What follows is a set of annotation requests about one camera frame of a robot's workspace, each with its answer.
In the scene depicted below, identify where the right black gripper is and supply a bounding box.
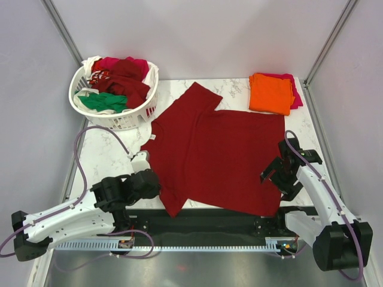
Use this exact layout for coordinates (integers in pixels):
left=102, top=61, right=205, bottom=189
left=259, top=156, right=303, bottom=201

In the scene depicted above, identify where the dark red t shirt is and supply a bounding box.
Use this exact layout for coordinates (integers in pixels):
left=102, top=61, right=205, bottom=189
left=143, top=83, right=285, bottom=217

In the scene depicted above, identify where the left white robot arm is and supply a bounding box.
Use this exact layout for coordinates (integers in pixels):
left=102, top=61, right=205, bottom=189
left=11, top=169, right=161, bottom=262

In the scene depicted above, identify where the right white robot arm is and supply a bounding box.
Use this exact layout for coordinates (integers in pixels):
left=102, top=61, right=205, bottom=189
left=260, top=138, right=373, bottom=271

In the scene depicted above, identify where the pile of red shirts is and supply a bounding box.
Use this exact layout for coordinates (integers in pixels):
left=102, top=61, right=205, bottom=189
left=89, top=57, right=150, bottom=109

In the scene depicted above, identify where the folded pink t shirt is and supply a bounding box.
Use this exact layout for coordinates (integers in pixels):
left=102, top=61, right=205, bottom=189
left=256, top=73, right=303, bottom=115

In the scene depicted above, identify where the white laundry basket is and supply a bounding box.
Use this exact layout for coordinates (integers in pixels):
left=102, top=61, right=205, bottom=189
left=68, top=64, right=159, bottom=130

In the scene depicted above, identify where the folded orange t shirt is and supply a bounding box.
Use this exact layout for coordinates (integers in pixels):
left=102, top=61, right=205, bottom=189
left=249, top=73, right=295, bottom=116

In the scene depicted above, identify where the green t shirt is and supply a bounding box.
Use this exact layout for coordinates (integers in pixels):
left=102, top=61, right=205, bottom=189
left=78, top=92, right=127, bottom=113

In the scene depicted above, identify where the white cloth in basket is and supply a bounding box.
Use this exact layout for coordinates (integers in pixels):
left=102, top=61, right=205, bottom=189
left=72, top=56, right=159, bottom=115

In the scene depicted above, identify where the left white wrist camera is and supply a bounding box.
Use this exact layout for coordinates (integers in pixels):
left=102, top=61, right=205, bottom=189
left=130, top=151, right=151, bottom=173

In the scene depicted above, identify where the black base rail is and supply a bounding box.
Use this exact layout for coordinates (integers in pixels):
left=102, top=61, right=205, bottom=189
left=119, top=207, right=318, bottom=248

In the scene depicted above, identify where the white slotted cable duct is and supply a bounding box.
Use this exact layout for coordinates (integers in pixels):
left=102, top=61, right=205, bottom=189
left=54, top=237, right=297, bottom=252

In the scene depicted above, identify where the right aluminium frame post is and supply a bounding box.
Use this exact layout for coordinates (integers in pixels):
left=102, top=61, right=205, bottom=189
left=303, top=0, right=359, bottom=88

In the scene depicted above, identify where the aluminium frame post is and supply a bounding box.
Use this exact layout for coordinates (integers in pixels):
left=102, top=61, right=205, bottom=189
left=41, top=0, right=83, bottom=65
left=303, top=0, right=359, bottom=88

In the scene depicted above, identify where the left aluminium frame post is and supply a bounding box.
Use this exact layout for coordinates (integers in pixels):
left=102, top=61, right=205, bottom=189
left=41, top=0, right=83, bottom=65

